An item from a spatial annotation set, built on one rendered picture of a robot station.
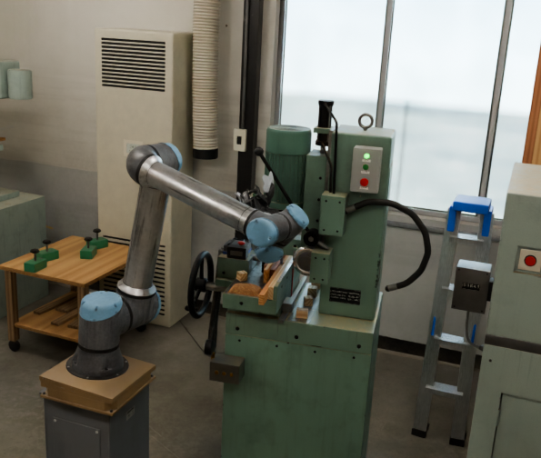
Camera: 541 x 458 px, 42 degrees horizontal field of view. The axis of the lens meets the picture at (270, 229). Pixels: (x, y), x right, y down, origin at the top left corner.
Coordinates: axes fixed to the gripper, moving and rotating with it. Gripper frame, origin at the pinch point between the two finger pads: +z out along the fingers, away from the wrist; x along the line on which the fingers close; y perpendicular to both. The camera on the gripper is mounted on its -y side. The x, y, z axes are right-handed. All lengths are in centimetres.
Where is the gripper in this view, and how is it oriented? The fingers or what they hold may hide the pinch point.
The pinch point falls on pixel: (255, 182)
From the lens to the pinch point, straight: 260.3
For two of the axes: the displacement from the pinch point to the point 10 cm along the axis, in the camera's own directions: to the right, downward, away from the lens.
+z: -1.8, -7.4, 6.4
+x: -8.1, 4.8, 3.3
